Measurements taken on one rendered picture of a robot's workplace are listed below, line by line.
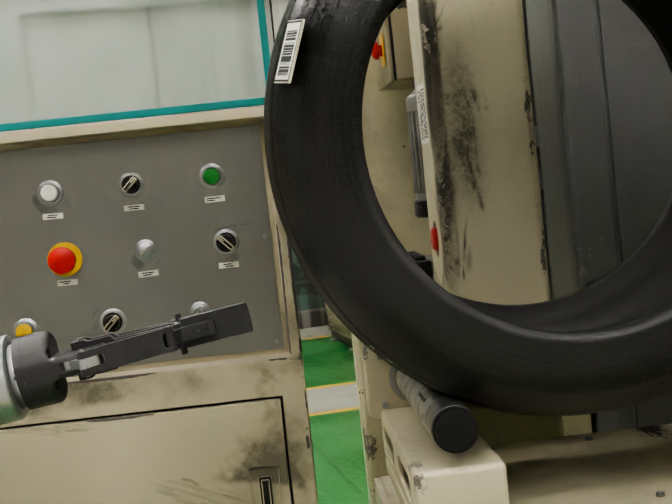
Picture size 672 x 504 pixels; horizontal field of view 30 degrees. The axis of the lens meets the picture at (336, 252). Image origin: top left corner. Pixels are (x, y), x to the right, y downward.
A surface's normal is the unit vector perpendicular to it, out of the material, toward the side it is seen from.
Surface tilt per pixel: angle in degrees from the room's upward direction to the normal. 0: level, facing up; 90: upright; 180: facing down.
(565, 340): 101
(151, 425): 90
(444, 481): 90
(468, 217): 90
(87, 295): 90
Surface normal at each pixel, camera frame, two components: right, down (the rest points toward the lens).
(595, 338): 0.07, 0.23
